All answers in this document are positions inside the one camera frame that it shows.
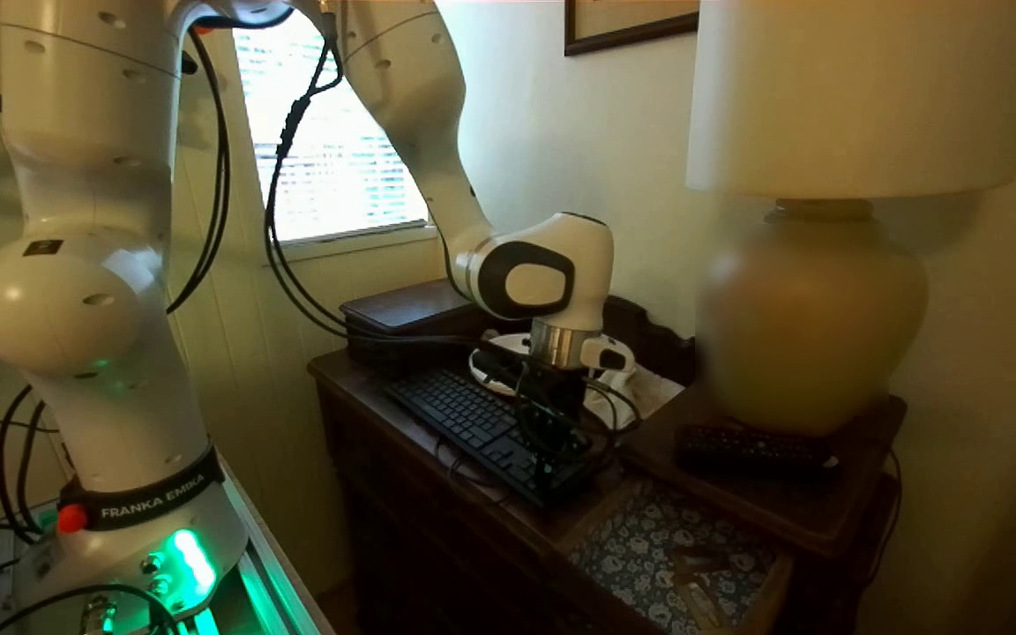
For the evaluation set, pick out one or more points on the open drawer with patterned lining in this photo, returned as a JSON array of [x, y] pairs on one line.
[[678, 559]]

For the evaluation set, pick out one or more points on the white crumpled cloth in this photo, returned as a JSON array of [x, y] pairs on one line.
[[651, 393]]

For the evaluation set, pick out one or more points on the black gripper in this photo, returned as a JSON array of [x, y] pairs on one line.
[[553, 402]]

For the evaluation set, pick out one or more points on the black computer keyboard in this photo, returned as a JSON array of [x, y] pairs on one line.
[[459, 419]]

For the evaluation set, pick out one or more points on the dark wooden dresser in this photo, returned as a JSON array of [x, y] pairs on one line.
[[438, 531]]

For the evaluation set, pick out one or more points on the window with white blinds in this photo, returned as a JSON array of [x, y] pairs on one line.
[[342, 153]]

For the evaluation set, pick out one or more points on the white round plate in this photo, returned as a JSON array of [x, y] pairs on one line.
[[496, 355]]

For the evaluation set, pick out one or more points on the white lamp shade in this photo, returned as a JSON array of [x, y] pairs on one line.
[[872, 93]]

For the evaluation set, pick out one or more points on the dark wooden box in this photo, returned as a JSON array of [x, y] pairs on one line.
[[405, 323]]

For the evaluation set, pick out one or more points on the beige ceramic lamp base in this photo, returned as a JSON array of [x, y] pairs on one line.
[[813, 323]]

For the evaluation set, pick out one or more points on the green lit robot base platform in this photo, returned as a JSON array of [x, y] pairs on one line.
[[261, 588]]

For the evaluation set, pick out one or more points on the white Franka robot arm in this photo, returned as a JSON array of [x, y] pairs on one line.
[[73, 303]]

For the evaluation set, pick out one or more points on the black remote control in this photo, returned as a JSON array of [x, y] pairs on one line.
[[758, 449]]

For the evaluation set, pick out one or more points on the dark framed picture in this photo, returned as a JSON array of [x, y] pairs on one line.
[[633, 23]]

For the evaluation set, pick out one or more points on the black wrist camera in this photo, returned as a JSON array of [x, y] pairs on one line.
[[496, 363]]

